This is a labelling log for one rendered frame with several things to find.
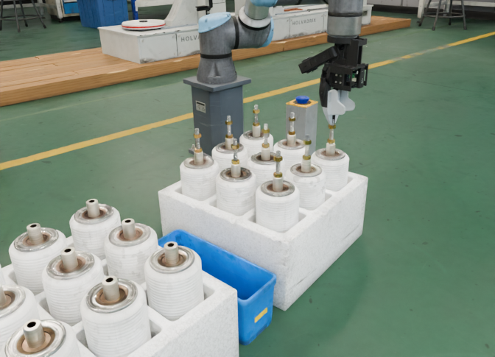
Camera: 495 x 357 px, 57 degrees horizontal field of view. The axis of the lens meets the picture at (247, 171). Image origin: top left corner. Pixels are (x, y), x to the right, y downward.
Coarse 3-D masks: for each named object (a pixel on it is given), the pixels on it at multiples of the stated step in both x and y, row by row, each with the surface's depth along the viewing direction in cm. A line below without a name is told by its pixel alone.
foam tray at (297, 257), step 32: (160, 192) 115; (352, 192) 114; (192, 224) 111; (224, 224) 103; (256, 224) 100; (320, 224) 104; (352, 224) 120; (256, 256) 100; (288, 256) 95; (320, 256) 109; (288, 288) 99
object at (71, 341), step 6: (66, 324) 64; (66, 330) 63; (72, 330) 63; (66, 336) 62; (72, 336) 62; (6, 342) 61; (66, 342) 61; (72, 342) 61; (60, 348) 60; (66, 348) 60; (72, 348) 61; (78, 348) 64; (0, 354) 59; (54, 354) 59; (60, 354) 59; (66, 354) 60; (72, 354) 61; (78, 354) 63
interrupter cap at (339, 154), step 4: (324, 148) 119; (316, 152) 117; (320, 152) 117; (324, 152) 118; (336, 152) 117; (340, 152) 117; (344, 152) 117; (320, 156) 115; (324, 156) 115; (328, 156) 116; (332, 156) 116; (336, 156) 115; (340, 156) 115; (344, 156) 115
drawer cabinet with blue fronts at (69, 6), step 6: (48, 0) 603; (54, 0) 589; (60, 0) 573; (66, 0) 575; (72, 0) 579; (66, 6) 578; (72, 6) 582; (48, 12) 615; (54, 12) 600; (66, 12) 580; (72, 12) 585; (78, 12) 590; (54, 18) 612; (66, 18) 589; (72, 18) 594; (78, 18) 599
